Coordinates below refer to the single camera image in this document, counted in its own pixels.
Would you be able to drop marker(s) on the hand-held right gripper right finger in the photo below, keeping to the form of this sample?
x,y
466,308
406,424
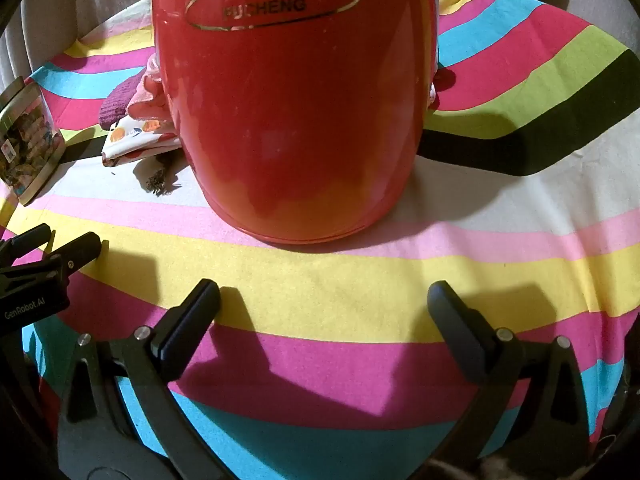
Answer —
x,y
457,330

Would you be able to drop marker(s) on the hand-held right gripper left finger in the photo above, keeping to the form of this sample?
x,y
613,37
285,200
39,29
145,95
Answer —
x,y
192,315

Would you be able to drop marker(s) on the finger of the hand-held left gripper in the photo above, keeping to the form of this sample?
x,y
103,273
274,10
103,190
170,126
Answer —
x,y
75,255
30,241

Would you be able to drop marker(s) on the magenta towel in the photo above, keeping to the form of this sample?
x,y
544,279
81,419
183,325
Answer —
x,y
116,105

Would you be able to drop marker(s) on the printed metal tin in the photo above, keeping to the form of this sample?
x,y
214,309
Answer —
x,y
27,140

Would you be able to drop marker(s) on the dark tassel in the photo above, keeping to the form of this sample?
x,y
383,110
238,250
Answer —
x,y
157,184

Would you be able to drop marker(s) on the rainbow striped cloth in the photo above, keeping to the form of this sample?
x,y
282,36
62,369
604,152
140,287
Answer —
x,y
350,280

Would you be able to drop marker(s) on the fruit print white cloth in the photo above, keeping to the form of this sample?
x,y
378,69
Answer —
x,y
135,142

